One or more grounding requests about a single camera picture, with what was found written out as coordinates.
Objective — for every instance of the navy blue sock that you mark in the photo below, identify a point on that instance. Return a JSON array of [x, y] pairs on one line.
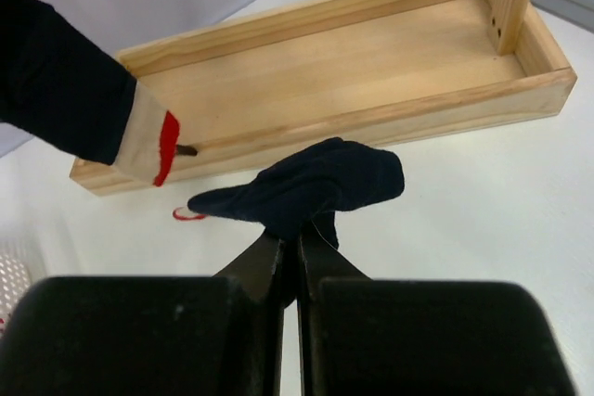
[[309, 186]]

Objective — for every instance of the red thread scrap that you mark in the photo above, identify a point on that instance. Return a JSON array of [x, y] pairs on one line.
[[184, 214]]

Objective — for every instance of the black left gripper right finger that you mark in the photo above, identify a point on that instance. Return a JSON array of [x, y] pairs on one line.
[[365, 336]]

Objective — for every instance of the navy sock beige red toe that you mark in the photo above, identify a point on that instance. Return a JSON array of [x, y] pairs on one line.
[[60, 87]]

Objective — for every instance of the white perforated plastic basket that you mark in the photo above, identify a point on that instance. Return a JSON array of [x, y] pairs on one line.
[[15, 281]]

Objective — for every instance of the brown argyle sock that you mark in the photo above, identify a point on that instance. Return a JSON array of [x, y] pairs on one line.
[[185, 151]]

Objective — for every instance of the wooden rack with tray base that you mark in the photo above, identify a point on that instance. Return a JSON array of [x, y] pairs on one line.
[[249, 92]]

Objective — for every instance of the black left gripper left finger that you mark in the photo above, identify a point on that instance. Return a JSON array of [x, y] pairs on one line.
[[151, 335]]

